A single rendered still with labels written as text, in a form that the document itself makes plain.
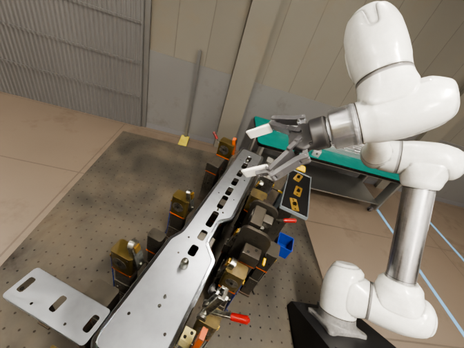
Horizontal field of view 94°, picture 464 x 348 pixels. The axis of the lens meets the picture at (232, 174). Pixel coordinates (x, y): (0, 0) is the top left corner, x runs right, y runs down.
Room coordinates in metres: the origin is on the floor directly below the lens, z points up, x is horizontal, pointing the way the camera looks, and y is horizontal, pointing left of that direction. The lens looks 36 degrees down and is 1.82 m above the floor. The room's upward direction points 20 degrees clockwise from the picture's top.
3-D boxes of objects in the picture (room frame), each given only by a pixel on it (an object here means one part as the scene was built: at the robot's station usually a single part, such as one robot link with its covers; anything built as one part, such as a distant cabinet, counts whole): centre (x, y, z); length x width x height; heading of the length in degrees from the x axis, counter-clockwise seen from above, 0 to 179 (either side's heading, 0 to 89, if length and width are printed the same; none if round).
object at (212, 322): (0.29, -0.10, 0.87); 0.10 x 0.07 x 0.35; 82
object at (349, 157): (2.86, -1.15, 0.40); 2.17 x 0.81 x 0.80; 101
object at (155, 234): (0.53, 0.23, 0.84); 0.10 x 0.05 x 0.29; 82
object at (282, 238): (0.92, -0.46, 0.75); 0.11 x 0.10 x 0.09; 172
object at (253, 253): (0.52, -0.17, 0.91); 0.07 x 0.05 x 0.42; 82
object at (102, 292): (0.27, 0.29, 0.84); 0.12 x 0.07 x 0.28; 82
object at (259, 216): (0.64, -0.18, 0.95); 0.18 x 0.13 x 0.49; 172
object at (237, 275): (0.46, -0.16, 0.88); 0.11 x 0.07 x 0.37; 82
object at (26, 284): (0.21, 0.47, 0.84); 0.05 x 0.05 x 0.29; 82
